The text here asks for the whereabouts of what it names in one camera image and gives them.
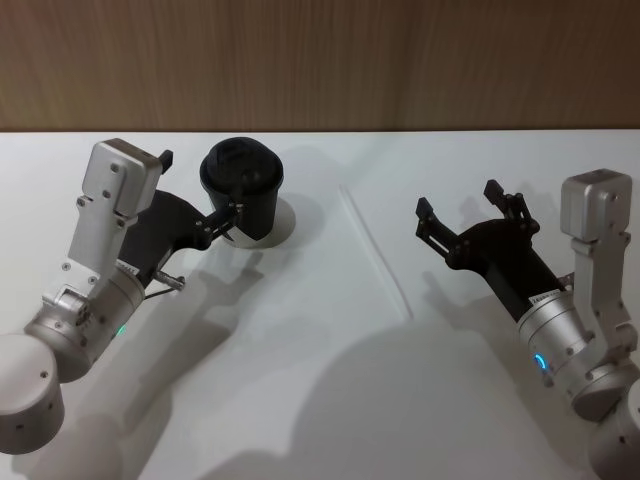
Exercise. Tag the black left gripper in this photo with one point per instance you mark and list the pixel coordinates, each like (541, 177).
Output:
(150, 230)

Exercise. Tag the black paper cup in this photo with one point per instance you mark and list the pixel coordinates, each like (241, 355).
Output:
(260, 210)

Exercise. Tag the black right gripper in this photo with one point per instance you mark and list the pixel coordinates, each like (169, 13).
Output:
(505, 255)

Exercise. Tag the clear thin straw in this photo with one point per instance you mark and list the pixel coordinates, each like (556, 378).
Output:
(375, 250)

